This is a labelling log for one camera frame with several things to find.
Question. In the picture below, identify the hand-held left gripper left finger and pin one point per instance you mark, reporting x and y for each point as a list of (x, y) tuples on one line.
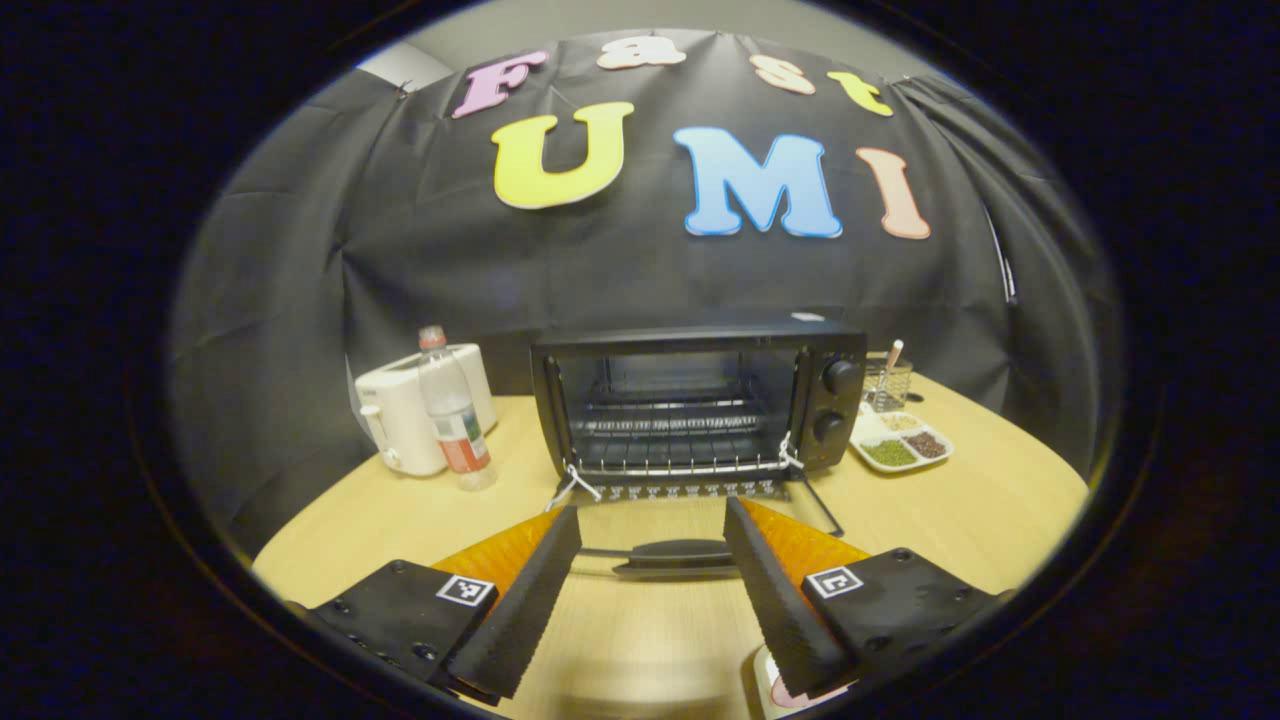
[(530, 610)]

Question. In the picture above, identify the white divided dish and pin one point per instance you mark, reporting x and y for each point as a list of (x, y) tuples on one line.
[(872, 428)]

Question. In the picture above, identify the yellow soybeans pile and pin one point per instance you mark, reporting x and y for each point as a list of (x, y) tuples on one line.
[(900, 422)]

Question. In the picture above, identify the green mung beans pile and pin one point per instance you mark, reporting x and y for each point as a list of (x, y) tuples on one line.
[(889, 454)]

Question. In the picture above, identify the black electric oven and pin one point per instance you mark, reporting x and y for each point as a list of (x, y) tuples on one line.
[(700, 340)]

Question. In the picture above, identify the pink ham slice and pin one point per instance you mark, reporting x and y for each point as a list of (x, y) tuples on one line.
[(800, 702)]

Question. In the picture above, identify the white toaster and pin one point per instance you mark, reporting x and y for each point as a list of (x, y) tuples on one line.
[(400, 410)]

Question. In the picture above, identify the clear plastic water bottle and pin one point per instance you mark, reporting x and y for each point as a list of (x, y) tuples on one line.
[(455, 420)]

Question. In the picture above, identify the black backdrop cloth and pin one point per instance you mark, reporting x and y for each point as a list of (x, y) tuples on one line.
[(400, 250)]

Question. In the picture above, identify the cream rectangular plate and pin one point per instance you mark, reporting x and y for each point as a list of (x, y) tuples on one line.
[(765, 680)]

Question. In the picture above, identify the dark red beans pile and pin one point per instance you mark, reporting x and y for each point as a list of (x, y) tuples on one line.
[(926, 445)]

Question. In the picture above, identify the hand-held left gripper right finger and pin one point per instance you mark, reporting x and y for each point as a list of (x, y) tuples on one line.
[(785, 600)]

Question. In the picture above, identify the metal oven rack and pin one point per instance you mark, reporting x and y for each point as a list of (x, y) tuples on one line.
[(670, 425)]

